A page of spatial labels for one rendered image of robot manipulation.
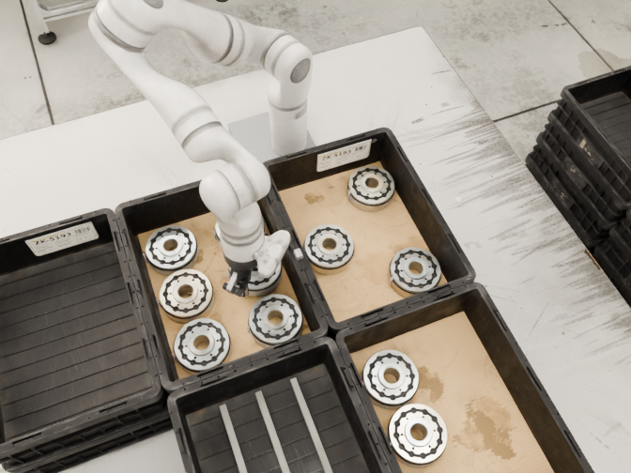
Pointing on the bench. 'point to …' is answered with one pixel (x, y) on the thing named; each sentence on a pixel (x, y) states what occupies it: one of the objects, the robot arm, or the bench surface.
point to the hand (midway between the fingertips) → (248, 280)
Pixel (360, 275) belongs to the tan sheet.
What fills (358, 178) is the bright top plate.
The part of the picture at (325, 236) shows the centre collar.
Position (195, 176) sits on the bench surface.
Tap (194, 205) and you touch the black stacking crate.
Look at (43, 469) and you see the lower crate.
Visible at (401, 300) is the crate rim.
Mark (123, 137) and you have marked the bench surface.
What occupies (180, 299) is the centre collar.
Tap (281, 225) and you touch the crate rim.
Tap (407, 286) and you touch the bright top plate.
